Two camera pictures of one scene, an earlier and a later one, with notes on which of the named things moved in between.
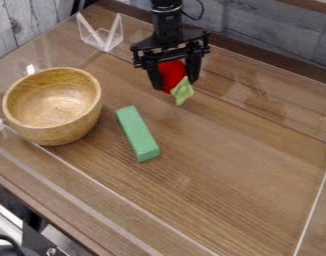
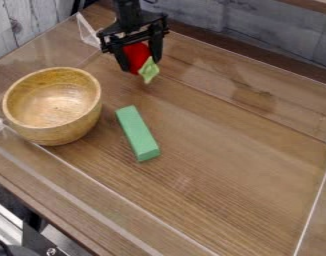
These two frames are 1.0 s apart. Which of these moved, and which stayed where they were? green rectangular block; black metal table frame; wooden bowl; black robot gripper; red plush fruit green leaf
Moved: black robot gripper; red plush fruit green leaf
Stayed: green rectangular block; wooden bowl; black metal table frame
